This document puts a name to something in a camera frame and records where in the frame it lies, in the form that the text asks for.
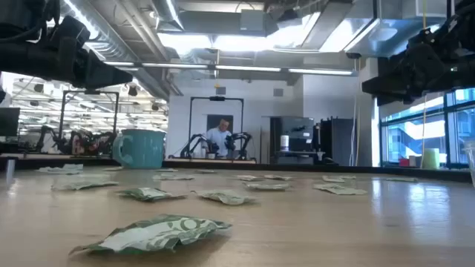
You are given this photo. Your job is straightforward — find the white hanging cables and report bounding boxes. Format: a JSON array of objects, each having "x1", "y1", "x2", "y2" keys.
[{"x1": 348, "y1": 58, "x2": 362, "y2": 167}]

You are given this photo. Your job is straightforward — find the background wooden table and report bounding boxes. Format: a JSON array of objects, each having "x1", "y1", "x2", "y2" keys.
[{"x1": 167, "y1": 156, "x2": 258, "y2": 165}]

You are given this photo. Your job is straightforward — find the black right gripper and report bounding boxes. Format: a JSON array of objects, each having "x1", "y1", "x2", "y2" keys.
[{"x1": 362, "y1": 25, "x2": 475, "y2": 107}]

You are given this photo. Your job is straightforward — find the black gantry frame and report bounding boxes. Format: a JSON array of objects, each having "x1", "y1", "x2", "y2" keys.
[
  {"x1": 58, "y1": 89, "x2": 120, "y2": 155},
  {"x1": 188, "y1": 96, "x2": 245, "y2": 160}
]

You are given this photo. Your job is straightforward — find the yellow-green cylinder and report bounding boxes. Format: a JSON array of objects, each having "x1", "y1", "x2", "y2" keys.
[{"x1": 422, "y1": 148, "x2": 441, "y2": 171}]

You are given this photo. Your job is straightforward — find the long ceiling light bar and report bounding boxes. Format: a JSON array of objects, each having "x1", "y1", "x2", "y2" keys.
[{"x1": 102, "y1": 60, "x2": 354, "y2": 76}]

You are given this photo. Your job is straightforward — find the person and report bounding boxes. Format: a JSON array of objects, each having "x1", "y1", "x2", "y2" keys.
[{"x1": 203, "y1": 118, "x2": 234, "y2": 158}]

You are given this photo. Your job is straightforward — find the round silver air duct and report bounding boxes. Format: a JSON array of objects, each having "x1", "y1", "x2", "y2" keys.
[{"x1": 62, "y1": 0, "x2": 172, "y2": 102}]

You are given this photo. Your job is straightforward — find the clear plastic bin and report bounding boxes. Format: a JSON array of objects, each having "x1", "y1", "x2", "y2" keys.
[{"x1": 463, "y1": 140, "x2": 475, "y2": 188}]

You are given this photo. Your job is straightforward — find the black computer monitor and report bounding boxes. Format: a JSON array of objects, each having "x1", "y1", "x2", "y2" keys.
[{"x1": 0, "y1": 107, "x2": 21, "y2": 138}]

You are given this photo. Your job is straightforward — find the black window frame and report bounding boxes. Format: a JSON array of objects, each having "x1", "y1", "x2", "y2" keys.
[{"x1": 379, "y1": 88, "x2": 475, "y2": 170}]

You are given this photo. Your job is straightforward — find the black shelf cabinet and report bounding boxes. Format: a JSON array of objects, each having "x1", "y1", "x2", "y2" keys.
[{"x1": 269, "y1": 116, "x2": 316, "y2": 165}]

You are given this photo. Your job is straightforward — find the teal ceramic mug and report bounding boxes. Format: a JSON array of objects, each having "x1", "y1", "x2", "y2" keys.
[{"x1": 112, "y1": 128, "x2": 167, "y2": 170}]

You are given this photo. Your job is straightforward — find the tall black cabinet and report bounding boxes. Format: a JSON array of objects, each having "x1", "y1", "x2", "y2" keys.
[{"x1": 319, "y1": 116, "x2": 358, "y2": 167}]

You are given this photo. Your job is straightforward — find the grey metal post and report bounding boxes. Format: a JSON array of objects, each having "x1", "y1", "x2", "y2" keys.
[{"x1": 4, "y1": 156, "x2": 17, "y2": 185}]

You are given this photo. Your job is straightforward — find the light blue sweetener packet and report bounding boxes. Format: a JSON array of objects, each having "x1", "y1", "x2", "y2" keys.
[{"x1": 312, "y1": 183, "x2": 369, "y2": 197}]

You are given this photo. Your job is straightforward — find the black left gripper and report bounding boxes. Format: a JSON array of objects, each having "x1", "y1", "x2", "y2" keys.
[{"x1": 0, "y1": 15, "x2": 134, "y2": 90}]

